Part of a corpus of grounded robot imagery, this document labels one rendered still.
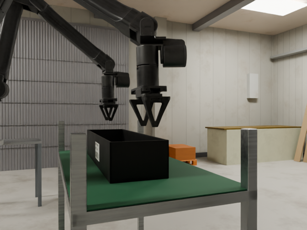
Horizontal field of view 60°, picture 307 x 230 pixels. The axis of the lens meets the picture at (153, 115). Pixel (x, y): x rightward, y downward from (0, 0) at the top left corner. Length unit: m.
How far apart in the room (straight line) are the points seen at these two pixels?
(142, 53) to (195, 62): 6.40
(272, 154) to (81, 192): 6.53
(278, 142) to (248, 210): 6.32
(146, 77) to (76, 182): 0.30
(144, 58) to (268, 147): 6.27
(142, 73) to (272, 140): 6.32
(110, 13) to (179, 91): 6.04
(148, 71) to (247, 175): 0.36
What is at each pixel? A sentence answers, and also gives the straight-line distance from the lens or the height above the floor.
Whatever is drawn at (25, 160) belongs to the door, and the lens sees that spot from 6.04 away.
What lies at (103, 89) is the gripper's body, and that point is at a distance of 1.22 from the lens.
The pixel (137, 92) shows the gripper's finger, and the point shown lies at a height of 1.19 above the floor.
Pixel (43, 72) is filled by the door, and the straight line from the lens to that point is 6.00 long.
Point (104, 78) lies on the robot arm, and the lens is 1.22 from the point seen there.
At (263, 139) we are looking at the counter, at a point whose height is 0.53.
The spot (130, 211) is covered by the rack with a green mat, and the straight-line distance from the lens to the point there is 0.59.
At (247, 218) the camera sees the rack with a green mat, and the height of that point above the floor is 0.88.
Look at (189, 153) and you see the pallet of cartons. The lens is 5.86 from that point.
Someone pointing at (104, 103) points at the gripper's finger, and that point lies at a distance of 1.17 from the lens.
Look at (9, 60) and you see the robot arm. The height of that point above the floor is 1.35.
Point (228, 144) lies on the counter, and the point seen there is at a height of 0.46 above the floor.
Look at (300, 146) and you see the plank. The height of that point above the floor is 0.36.
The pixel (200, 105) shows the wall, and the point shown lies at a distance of 7.01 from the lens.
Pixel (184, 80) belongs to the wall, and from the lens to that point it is 6.84.
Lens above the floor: 1.14
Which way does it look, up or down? level
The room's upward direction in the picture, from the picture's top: straight up
